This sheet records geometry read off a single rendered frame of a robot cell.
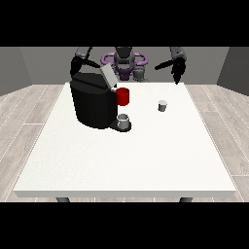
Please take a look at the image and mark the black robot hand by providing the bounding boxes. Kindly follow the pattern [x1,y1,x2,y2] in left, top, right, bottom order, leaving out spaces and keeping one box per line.
[70,55,101,78]
[154,58,188,86]

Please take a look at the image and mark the pale grey machine lid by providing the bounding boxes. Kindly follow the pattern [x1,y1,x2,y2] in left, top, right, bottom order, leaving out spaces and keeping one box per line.
[99,63,119,89]

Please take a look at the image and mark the small grey coffee pod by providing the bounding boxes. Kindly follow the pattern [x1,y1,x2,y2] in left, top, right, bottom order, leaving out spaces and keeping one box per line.
[158,99,168,113]

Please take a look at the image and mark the black coffee machine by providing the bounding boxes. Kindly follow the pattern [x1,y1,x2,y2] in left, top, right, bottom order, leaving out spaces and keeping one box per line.
[69,71,132,133]

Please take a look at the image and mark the grey robot trunk purple rings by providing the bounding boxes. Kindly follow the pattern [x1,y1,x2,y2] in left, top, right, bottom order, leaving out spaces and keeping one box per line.
[100,47,151,83]

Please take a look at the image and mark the red pod holder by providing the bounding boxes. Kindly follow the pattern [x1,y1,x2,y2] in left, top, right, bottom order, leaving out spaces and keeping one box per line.
[116,87,130,107]

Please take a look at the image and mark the small grey cup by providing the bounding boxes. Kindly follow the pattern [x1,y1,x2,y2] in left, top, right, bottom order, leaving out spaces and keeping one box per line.
[117,113,131,129]

